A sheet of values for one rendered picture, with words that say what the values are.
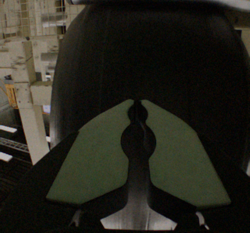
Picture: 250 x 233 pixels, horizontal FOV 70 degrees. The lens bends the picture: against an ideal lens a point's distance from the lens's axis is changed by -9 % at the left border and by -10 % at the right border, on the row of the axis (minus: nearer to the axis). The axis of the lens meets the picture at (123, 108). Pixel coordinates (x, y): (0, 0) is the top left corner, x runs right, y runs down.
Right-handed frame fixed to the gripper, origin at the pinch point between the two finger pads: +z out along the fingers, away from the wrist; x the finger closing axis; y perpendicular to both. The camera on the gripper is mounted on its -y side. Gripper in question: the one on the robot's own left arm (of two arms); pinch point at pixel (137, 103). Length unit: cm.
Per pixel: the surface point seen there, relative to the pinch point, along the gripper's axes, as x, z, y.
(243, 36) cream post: 26.7, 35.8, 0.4
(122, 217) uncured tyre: -1.2, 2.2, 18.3
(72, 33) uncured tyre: -9.0, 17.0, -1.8
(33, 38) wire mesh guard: -41, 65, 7
